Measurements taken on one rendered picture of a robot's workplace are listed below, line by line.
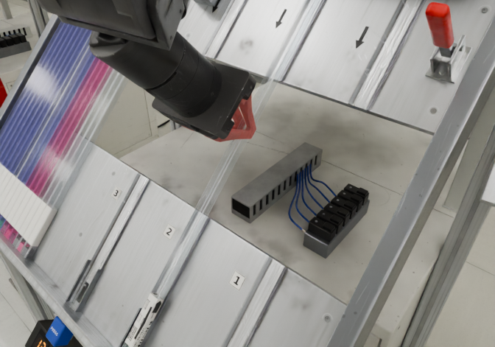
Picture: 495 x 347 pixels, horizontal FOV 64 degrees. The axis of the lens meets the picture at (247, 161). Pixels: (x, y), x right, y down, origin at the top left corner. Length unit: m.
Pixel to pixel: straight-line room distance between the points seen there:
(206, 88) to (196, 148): 0.65
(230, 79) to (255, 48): 0.15
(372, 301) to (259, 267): 0.12
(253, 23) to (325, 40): 0.11
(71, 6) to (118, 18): 0.03
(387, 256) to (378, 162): 0.63
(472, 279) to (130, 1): 1.58
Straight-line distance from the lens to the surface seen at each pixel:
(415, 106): 0.42
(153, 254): 0.50
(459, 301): 1.60
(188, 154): 0.98
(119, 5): 0.24
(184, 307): 0.47
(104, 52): 0.32
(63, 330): 0.59
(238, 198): 0.77
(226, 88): 0.37
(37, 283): 0.62
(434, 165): 0.39
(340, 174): 0.93
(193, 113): 0.37
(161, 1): 0.26
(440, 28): 0.36
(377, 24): 0.47
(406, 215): 0.38
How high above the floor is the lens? 1.17
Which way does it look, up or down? 35 degrees down
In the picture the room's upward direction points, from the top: straight up
